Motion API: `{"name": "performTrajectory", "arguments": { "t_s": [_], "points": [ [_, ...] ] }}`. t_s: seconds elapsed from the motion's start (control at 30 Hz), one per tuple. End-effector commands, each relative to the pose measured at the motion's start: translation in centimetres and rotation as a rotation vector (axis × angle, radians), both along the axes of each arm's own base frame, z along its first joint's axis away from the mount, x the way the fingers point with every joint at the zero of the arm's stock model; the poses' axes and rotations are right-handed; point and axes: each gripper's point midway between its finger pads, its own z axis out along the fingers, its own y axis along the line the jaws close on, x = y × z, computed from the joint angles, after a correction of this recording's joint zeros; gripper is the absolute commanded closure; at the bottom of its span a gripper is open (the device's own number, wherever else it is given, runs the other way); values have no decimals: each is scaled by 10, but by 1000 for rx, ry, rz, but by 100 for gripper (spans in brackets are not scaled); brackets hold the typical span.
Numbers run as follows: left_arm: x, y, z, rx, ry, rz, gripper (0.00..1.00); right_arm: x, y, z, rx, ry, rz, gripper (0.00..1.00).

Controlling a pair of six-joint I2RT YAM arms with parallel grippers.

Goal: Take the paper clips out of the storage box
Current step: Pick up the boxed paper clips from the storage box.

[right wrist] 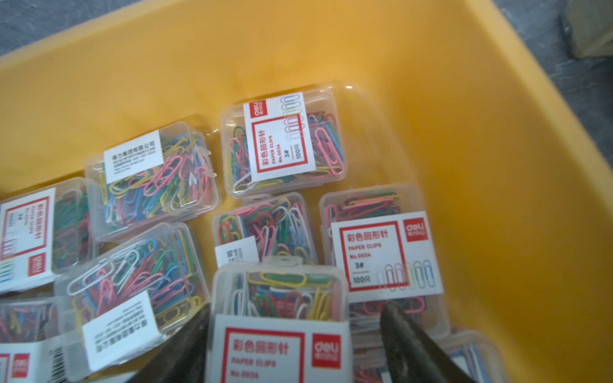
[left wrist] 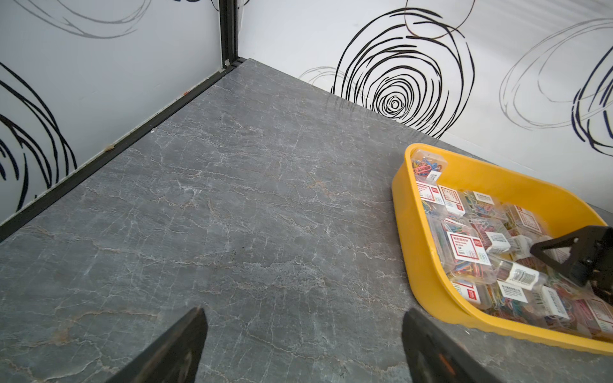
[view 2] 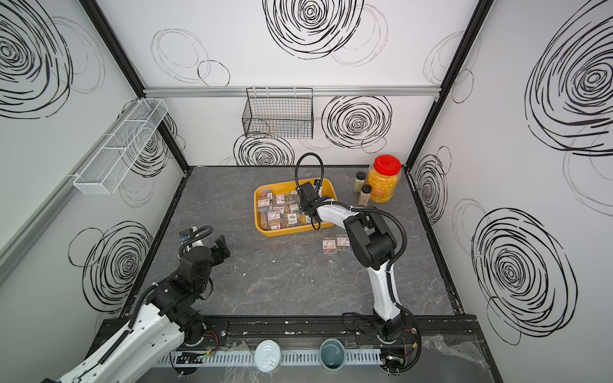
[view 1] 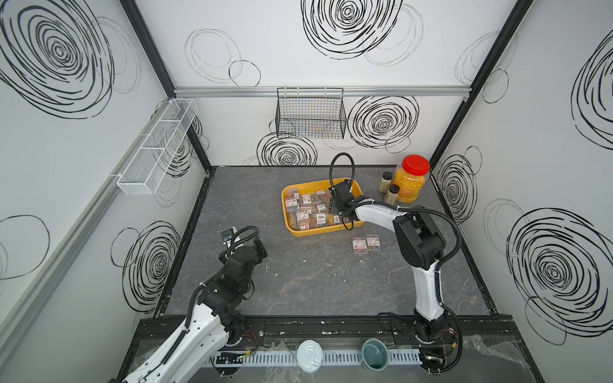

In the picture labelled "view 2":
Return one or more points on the black wire wall basket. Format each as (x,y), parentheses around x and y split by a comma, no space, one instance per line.
(282,112)

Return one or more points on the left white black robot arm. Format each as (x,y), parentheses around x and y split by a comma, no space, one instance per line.
(163,320)

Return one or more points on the clear paper clip box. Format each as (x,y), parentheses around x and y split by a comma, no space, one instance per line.
(343,243)
(329,245)

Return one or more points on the yellow plastic storage tray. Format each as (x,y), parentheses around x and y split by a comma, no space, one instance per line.
(286,201)

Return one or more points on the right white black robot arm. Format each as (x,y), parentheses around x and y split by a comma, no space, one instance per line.
(377,239)

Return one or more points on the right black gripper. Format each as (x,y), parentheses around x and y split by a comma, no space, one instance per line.
(302,208)

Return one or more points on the paper clip box top corner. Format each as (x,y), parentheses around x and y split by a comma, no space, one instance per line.
(266,193)

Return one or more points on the grey green cup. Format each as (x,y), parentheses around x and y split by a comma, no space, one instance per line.
(332,355)

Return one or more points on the large front paper clip box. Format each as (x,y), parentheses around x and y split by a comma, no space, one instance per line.
(273,221)

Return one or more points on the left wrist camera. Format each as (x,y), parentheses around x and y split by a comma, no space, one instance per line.
(189,236)

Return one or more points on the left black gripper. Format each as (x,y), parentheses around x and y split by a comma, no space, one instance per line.
(223,246)

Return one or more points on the rear black cap spice bottle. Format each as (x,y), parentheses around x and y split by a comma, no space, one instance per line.
(360,179)

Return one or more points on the front black cap spice bottle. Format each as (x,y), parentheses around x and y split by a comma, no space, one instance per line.
(364,196)

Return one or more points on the red lid corn jar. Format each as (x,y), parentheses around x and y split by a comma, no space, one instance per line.
(383,177)

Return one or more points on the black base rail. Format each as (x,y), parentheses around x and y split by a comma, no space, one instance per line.
(357,328)

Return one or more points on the black cap spice bottle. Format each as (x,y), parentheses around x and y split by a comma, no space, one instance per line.
(360,179)
(364,196)

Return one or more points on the white slotted cable duct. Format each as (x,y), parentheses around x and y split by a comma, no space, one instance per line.
(245,358)

